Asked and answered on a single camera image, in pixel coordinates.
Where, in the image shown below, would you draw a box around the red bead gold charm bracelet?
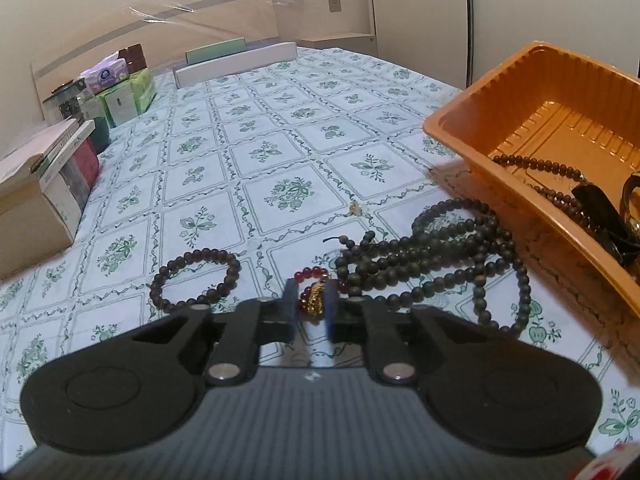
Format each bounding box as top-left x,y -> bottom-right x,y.
292,265 -> 352,319

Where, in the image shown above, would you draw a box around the small dark bead bracelet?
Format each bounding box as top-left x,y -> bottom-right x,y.
148,247 -> 242,314

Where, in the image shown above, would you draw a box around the dark long bead necklace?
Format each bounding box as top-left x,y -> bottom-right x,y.
322,197 -> 532,339

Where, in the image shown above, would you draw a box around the orange plastic tray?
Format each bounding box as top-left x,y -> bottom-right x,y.
423,41 -> 639,311

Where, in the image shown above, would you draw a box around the black wrist watch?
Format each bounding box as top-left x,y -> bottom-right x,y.
572,172 -> 639,274

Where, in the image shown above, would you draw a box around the small gold earring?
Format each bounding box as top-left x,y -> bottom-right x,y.
349,202 -> 362,217

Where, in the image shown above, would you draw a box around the floral patterned bed sheet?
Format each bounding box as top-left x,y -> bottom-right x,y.
1,49 -> 639,468

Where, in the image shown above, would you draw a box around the dark green cup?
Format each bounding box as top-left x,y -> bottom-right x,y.
89,116 -> 111,155

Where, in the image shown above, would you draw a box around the beige cardboard box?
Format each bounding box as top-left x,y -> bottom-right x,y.
0,128 -> 83,278

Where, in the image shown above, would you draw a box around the books on box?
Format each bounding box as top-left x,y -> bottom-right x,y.
1,119 -> 100,220

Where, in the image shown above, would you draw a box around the green tissue box pack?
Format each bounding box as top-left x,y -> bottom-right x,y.
96,68 -> 156,128

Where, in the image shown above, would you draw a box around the long white box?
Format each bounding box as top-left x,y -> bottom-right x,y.
174,42 -> 297,89

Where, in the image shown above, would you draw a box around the green flat box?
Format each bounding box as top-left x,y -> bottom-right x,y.
186,38 -> 246,65

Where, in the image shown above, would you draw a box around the beige nightstand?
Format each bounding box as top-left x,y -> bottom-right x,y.
295,32 -> 378,56

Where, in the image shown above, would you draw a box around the dark brown box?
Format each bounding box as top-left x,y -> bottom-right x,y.
118,44 -> 148,74

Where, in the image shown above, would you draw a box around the purple tissue pack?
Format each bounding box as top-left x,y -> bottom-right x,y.
80,58 -> 129,94

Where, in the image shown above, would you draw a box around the sliding wardrobe doors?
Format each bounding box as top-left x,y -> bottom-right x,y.
372,0 -> 639,88

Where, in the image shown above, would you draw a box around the wooden bed headboard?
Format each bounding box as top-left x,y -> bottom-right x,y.
30,0 -> 279,106

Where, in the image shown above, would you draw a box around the wall socket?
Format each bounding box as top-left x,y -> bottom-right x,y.
329,0 -> 342,13

